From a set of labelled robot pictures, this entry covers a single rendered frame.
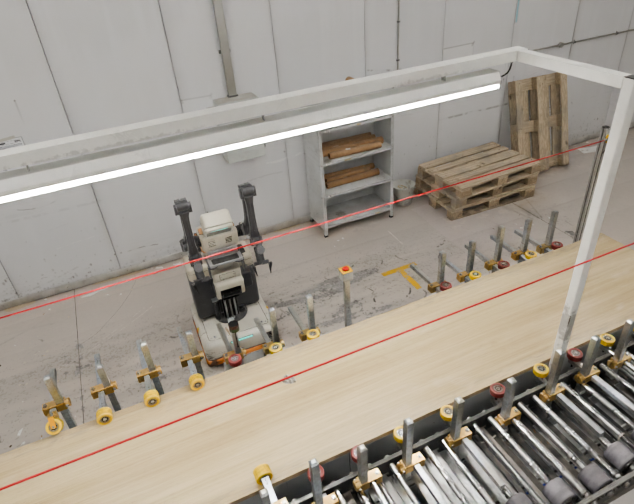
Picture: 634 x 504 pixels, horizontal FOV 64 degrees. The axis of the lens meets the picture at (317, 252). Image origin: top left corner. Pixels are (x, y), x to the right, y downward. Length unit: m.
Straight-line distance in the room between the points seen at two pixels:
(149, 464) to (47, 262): 3.31
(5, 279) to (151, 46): 2.66
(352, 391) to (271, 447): 0.53
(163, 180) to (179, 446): 3.20
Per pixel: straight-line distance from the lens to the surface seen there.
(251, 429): 2.77
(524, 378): 3.27
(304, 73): 5.50
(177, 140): 2.09
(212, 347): 4.19
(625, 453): 2.95
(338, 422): 2.74
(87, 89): 5.07
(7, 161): 2.08
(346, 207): 6.07
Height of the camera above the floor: 3.07
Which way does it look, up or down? 34 degrees down
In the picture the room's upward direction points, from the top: 5 degrees counter-clockwise
